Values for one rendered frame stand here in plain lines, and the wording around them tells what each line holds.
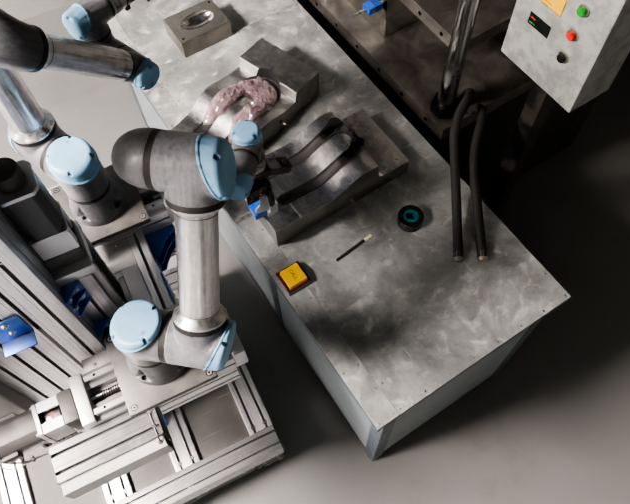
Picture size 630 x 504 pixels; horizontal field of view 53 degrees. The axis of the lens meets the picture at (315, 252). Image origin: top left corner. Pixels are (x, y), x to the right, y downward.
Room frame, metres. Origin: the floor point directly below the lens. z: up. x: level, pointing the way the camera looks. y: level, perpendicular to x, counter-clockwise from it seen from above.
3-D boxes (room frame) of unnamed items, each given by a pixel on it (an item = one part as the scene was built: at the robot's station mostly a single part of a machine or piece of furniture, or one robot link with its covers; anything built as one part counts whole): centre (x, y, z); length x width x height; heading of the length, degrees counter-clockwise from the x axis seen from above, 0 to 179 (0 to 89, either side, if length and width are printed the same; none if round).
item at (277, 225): (1.17, -0.03, 0.87); 0.50 x 0.26 x 0.14; 121
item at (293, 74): (1.43, 0.22, 0.86); 0.50 x 0.26 x 0.11; 138
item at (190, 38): (1.85, 0.39, 0.84); 0.20 x 0.15 x 0.07; 121
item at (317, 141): (1.17, -0.02, 0.92); 0.35 x 0.16 x 0.09; 121
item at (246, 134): (1.00, 0.16, 1.23); 0.09 x 0.08 x 0.11; 168
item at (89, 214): (0.97, 0.60, 1.09); 0.15 x 0.15 x 0.10
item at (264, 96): (1.43, 0.22, 0.90); 0.26 x 0.18 x 0.08; 138
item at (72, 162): (0.97, 0.60, 1.20); 0.13 x 0.12 x 0.14; 50
